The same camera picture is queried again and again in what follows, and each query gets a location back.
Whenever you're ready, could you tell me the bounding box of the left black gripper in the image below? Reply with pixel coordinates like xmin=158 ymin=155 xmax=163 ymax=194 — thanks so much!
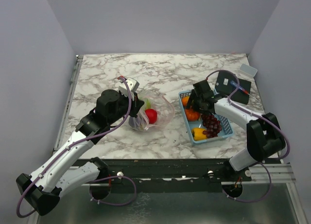
xmin=108 ymin=90 xmax=145 ymax=125

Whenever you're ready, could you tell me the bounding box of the orange fruit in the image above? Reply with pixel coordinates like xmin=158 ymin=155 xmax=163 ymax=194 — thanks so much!
xmin=181 ymin=96 xmax=190 ymax=107

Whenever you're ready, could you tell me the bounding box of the green cabbage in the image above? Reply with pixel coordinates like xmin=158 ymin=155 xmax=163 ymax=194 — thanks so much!
xmin=145 ymin=99 xmax=152 ymax=110

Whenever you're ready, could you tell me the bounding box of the red tomato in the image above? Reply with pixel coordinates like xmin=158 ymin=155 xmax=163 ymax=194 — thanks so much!
xmin=145 ymin=108 xmax=157 ymax=124

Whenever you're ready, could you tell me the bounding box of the purple eggplant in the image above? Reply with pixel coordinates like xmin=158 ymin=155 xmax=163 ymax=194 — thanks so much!
xmin=128 ymin=116 xmax=147 ymax=131

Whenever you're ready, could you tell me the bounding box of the orange mini pumpkin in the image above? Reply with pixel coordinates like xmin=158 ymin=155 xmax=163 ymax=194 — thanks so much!
xmin=184 ymin=108 xmax=200 ymax=121

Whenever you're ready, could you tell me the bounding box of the clear pink zip bag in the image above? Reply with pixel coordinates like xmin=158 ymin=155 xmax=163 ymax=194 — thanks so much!
xmin=128 ymin=90 xmax=175 ymax=132

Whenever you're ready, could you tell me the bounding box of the red grape bunch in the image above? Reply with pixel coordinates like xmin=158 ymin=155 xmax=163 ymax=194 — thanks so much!
xmin=201 ymin=114 xmax=222 ymax=138

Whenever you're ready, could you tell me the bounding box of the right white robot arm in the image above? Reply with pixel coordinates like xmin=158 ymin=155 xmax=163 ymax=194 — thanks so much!
xmin=187 ymin=80 xmax=286 ymax=181

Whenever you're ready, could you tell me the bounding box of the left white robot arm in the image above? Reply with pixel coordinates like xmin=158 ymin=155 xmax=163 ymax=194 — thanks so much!
xmin=16 ymin=89 xmax=144 ymax=216

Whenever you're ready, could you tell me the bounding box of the yellow bell pepper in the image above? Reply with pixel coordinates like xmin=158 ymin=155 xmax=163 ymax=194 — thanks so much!
xmin=191 ymin=128 xmax=208 ymax=141

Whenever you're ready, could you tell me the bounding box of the light blue plastic basket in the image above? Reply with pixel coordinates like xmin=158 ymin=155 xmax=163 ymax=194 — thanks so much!
xmin=179 ymin=91 xmax=234 ymax=145

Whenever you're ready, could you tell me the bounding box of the blue red screwdriver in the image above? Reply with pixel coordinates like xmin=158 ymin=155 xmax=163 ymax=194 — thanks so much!
xmin=230 ymin=81 xmax=257 ymax=100

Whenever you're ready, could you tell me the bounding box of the clear plastic lid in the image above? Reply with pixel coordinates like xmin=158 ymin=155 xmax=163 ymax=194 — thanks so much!
xmin=239 ymin=64 xmax=258 ymax=78

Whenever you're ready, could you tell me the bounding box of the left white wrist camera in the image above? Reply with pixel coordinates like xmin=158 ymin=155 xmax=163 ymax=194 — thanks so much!
xmin=118 ymin=76 xmax=139 ymax=100

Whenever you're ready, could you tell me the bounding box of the aluminium side rail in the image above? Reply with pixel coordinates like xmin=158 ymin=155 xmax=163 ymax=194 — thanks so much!
xmin=52 ymin=55 xmax=84 ymax=152

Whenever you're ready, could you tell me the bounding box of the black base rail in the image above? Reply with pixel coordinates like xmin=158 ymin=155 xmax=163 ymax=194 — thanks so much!
xmin=72 ymin=157 xmax=253 ymax=193

